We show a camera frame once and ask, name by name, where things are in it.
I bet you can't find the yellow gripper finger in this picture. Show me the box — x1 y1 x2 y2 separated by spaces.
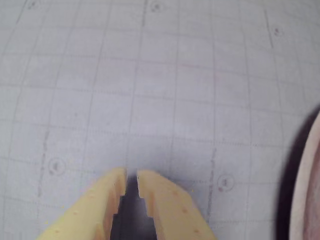
136 169 218 240
36 167 128 240

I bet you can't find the pink bowl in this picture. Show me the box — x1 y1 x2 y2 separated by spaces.
274 103 320 240

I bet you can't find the grey gridded gift wrap sheet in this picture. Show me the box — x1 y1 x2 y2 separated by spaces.
0 0 320 240

